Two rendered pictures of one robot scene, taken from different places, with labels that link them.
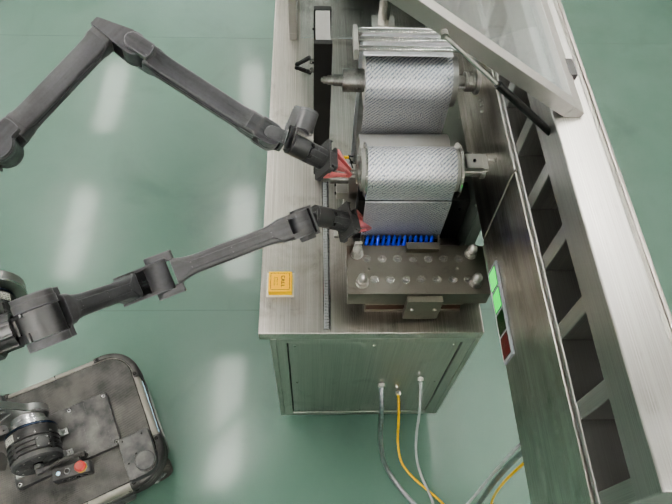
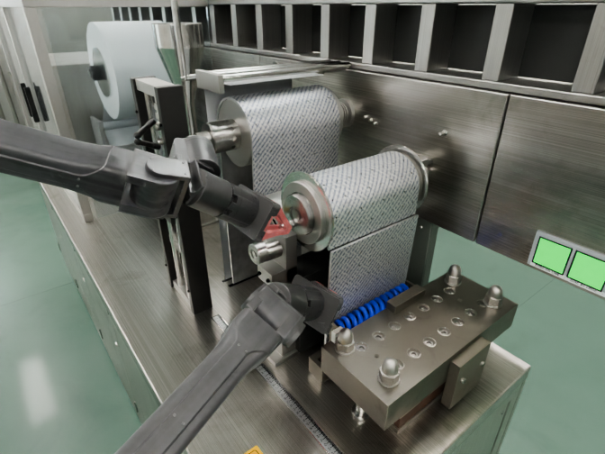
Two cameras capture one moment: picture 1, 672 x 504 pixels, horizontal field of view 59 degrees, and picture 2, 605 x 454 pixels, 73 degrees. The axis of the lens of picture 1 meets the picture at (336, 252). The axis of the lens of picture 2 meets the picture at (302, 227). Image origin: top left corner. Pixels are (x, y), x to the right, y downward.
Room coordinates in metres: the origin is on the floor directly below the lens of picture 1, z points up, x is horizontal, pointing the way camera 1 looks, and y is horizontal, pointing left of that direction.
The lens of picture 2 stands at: (0.49, 0.30, 1.57)
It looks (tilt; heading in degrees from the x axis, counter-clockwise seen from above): 29 degrees down; 327
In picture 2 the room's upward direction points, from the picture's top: straight up
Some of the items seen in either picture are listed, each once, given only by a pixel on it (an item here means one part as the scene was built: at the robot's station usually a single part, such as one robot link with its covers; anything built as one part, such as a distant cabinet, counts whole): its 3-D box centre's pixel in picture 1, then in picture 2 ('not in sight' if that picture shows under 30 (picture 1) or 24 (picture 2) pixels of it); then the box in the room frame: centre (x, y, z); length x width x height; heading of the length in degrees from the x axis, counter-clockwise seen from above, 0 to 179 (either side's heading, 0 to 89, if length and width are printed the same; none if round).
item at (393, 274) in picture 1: (415, 274); (424, 335); (0.86, -0.23, 1.00); 0.40 x 0.16 x 0.06; 94
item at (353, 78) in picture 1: (353, 80); (221, 136); (1.28, -0.02, 1.33); 0.06 x 0.06 x 0.06; 4
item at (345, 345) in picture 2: (357, 250); (345, 339); (0.90, -0.06, 1.05); 0.04 x 0.04 x 0.04
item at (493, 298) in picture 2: (477, 278); (494, 294); (0.83, -0.40, 1.05); 0.04 x 0.04 x 0.04
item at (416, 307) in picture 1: (422, 308); (466, 373); (0.77, -0.26, 0.96); 0.10 x 0.03 x 0.11; 94
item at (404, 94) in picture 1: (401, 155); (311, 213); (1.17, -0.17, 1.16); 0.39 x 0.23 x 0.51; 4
